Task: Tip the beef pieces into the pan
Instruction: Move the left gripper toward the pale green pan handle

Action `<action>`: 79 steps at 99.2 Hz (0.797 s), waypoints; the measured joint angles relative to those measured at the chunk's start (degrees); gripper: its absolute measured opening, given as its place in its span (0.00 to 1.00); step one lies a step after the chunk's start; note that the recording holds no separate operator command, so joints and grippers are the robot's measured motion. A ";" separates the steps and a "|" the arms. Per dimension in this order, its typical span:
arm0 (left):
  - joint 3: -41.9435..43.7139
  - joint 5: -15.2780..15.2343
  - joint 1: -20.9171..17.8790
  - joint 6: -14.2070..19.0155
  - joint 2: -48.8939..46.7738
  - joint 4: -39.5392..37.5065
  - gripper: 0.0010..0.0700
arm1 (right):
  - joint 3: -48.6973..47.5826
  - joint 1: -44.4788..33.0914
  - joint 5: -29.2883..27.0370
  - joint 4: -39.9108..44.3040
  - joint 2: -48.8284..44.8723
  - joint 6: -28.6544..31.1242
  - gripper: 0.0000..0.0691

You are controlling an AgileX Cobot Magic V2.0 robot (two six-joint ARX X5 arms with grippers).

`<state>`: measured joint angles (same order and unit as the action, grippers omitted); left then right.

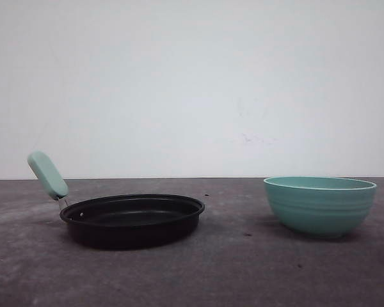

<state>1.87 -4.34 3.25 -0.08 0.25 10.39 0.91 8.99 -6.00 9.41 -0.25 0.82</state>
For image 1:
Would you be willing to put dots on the teal ribbed bowl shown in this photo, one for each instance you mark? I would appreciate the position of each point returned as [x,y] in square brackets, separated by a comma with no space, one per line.
[320,206]

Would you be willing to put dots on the black frying pan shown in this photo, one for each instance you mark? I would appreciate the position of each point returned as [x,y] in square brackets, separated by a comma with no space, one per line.
[128,221]

